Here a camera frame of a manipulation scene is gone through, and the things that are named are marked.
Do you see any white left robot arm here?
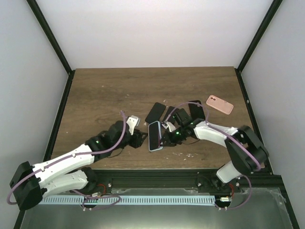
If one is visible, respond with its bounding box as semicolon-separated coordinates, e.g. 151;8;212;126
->
7;117;148;210

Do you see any pink phone case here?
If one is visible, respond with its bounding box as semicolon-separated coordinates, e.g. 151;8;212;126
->
206;95;234;115

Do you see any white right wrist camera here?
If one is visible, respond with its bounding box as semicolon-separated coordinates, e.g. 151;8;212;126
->
162;122;176;133

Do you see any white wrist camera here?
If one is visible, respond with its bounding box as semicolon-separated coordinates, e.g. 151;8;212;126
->
162;122;176;133
126;115;141;135

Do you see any light-blue slotted cable duct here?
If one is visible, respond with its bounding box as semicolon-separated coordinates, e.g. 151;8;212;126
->
40;195;215;206

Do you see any black aluminium frame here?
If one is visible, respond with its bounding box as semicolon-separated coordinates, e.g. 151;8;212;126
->
14;0;301;229

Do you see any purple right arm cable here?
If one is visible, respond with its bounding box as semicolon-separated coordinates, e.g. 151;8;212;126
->
164;102;262;210

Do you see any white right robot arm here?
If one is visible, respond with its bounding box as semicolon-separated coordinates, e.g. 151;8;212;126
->
162;109;269;192

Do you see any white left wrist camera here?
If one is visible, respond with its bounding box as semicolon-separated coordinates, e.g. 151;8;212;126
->
126;115;141;135

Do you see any blue phone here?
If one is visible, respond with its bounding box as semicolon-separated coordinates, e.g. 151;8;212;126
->
162;106;175;124

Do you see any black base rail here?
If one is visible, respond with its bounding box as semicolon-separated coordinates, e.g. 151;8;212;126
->
30;168;282;194

